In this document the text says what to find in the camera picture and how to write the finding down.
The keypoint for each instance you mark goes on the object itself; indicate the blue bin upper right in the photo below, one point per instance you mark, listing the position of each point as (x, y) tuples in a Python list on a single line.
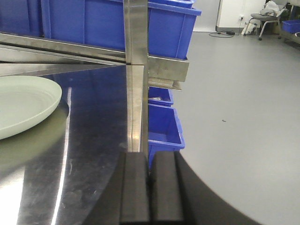
[(169, 27)]

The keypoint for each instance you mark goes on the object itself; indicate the white cloth on chair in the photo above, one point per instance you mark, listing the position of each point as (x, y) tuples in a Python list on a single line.
[(271, 8)]

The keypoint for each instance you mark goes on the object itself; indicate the small blue bin behind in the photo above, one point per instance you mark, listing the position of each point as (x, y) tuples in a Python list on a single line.
[(160, 96)]

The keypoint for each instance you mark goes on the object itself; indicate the pale green plate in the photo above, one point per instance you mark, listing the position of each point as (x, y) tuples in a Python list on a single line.
[(25, 101)]

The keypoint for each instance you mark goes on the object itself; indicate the blue bin upper left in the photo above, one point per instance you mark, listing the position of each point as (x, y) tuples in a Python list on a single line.
[(55, 19)]

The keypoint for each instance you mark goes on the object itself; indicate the distant blue bin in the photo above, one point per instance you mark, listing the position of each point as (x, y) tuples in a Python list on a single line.
[(291, 26)]

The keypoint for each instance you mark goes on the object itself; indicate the blue bin lower right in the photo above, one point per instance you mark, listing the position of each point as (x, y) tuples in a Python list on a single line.
[(165, 130)]

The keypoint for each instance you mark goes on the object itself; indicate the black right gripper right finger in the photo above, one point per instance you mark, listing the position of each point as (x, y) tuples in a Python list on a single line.
[(165, 200)]

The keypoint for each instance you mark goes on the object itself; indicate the grey office chair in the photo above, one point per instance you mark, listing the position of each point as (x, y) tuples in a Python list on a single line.
[(265, 19)]

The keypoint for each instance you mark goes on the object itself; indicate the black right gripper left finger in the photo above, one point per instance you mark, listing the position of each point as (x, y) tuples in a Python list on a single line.
[(135, 209)]

